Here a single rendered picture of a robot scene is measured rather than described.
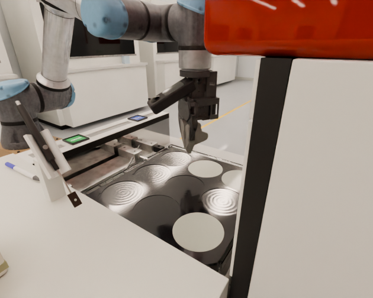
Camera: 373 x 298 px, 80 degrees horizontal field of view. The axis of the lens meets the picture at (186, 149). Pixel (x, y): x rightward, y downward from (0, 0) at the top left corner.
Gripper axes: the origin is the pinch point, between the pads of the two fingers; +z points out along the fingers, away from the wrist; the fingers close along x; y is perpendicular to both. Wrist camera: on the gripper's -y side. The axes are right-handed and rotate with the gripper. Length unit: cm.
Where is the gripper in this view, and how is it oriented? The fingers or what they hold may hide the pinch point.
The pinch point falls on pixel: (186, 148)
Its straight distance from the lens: 59.8
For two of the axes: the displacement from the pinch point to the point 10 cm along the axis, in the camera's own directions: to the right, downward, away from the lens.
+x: -3.9, -3.9, 8.3
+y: 9.2, -1.7, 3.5
